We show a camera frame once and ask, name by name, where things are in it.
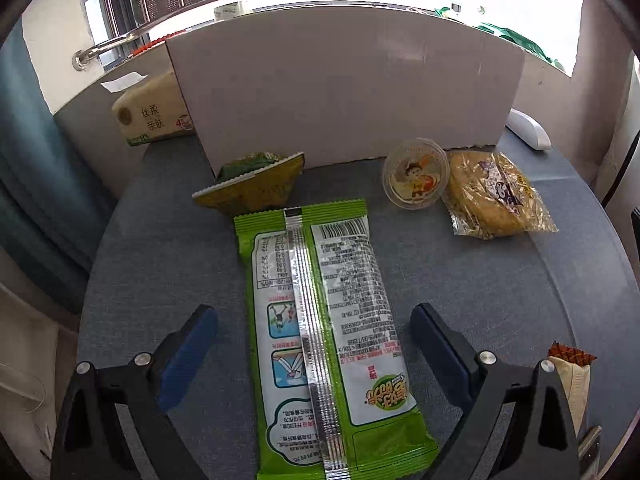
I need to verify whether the red ribbed stick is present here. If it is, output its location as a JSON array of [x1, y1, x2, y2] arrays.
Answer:
[[132, 35, 168, 56]]

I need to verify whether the green plastic packet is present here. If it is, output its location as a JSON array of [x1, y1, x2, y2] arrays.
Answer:
[[477, 22, 566, 71]]

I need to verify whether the teal curtain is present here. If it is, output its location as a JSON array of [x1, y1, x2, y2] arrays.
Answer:
[[0, 20, 118, 316]]

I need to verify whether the white remote control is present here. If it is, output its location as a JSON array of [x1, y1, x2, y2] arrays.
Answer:
[[505, 109, 552, 151]]

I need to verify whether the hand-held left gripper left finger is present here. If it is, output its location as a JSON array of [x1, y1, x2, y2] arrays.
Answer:
[[50, 304, 219, 480]]

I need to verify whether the clear bread packet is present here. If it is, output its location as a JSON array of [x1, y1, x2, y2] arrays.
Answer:
[[442, 150, 558, 238]]

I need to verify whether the white cardboard box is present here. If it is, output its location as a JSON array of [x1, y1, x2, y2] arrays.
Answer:
[[165, 2, 526, 173]]

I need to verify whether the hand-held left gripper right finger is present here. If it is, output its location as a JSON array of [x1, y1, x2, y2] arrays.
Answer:
[[410, 302, 583, 480]]

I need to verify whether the beige tissue pack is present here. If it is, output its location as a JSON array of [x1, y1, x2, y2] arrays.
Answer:
[[100, 71, 196, 147]]

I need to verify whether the gold and green snack packet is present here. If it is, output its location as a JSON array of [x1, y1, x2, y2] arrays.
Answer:
[[192, 151, 306, 215]]

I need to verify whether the clear jelly cup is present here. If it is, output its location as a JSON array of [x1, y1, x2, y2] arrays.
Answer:
[[382, 137, 450, 210]]

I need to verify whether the beige brown-edged snack packet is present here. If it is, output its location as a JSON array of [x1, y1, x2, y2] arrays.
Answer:
[[547, 341, 598, 436]]

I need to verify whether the black cable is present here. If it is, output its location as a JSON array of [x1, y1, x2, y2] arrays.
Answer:
[[602, 130, 640, 206]]

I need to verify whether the metal window guard rail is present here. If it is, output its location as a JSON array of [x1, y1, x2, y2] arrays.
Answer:
[[72, 0, 486, 72]]

